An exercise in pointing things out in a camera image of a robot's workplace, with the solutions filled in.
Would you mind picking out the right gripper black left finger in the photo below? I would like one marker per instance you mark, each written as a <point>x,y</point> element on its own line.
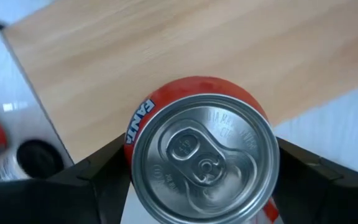
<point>42,202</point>

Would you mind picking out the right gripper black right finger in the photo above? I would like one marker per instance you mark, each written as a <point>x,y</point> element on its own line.
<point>337,202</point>

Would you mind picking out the red Fanta can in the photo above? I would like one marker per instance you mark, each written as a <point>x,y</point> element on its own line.
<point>204,161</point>

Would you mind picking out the silver Celsius can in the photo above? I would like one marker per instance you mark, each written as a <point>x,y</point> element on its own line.
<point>39,158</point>

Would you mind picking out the wooden shelf black metal frame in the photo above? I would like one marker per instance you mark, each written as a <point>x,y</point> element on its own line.
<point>166,46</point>

